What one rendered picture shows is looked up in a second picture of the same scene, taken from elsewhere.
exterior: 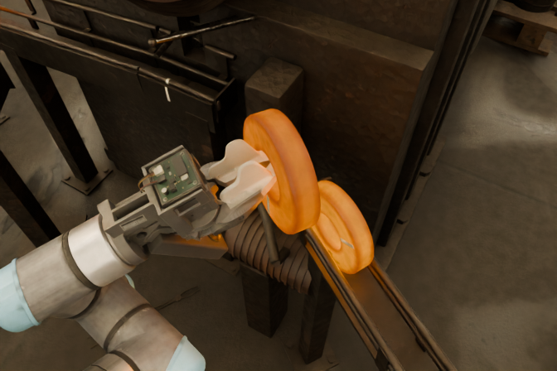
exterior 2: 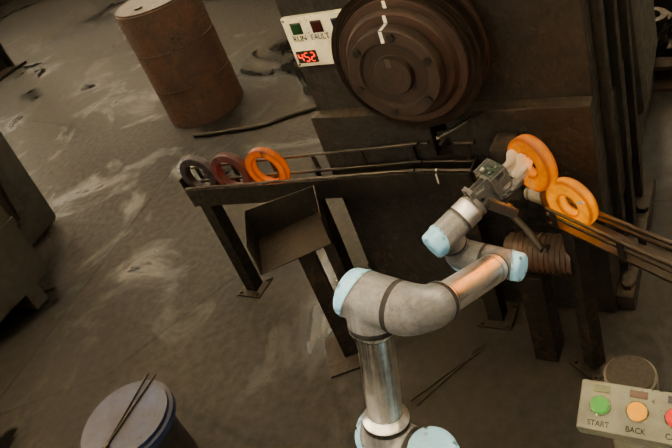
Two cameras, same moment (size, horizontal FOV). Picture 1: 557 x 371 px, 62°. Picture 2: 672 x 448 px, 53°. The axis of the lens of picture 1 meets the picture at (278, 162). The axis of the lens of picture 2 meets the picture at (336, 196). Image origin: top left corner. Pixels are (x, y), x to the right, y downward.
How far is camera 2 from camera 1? 1.29 m
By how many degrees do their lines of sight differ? 19
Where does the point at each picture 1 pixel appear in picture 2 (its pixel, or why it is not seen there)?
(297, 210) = (547, 168)
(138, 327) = (490, 248)
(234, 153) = (510, 156)
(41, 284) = (449, 226)
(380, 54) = (563, 106)
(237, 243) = not seen: hidden behind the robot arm
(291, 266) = (554, 254)
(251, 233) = (520, 245)
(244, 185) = (519, 166)
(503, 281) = not seen: outside the picture
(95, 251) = (467, 207)
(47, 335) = not seen: hidden behind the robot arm
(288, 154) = (535, 145)
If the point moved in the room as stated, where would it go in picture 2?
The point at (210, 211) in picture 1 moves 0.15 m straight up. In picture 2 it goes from (508, 182) to (497, 133)
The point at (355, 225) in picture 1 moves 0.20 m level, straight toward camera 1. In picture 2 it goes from (580, 189) to (584, 239)
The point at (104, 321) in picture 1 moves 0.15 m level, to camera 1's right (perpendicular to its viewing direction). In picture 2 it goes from (473, 251) to (531, 234)
